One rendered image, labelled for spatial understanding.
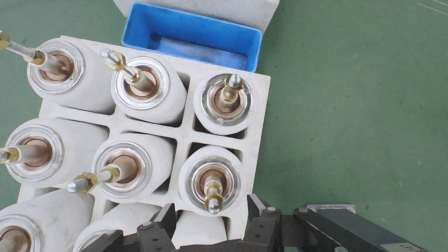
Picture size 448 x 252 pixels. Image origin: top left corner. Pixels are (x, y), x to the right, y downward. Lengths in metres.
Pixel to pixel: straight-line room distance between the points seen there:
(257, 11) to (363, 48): 0.40
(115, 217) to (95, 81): 0.19
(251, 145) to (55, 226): 0.31
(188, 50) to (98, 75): 0.30
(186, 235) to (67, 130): 0.22
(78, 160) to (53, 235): 0.10
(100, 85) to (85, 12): 0.41
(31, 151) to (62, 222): 0.11
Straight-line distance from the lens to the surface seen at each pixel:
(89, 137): 0.35
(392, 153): 0.74
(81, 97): 0.32
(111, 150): 0.28
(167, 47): 0.57
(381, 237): 0.50
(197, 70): 0.34
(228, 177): 0.25
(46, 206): 0.36
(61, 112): 0.41
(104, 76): 0.34
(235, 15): 0.47
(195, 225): 0.31
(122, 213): 0.33
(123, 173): 0.25
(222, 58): 0.55
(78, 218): 0.38
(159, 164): 0.26
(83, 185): 0.20
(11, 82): 0.75
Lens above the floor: 0.50
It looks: 84 degrees down
